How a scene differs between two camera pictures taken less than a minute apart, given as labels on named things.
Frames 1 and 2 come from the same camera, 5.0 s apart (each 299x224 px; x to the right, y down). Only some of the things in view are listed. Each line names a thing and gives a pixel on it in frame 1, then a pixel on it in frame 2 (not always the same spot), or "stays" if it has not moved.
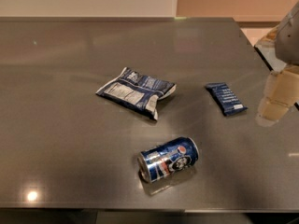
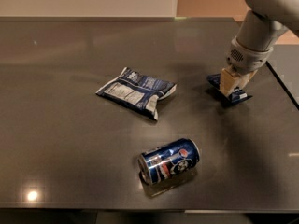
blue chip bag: x=140 y=91 stays
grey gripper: x=288 y=41 → x=248 y=59
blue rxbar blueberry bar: x=229 y=105 → x=238 y=94
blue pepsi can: x=167 y=159 stays
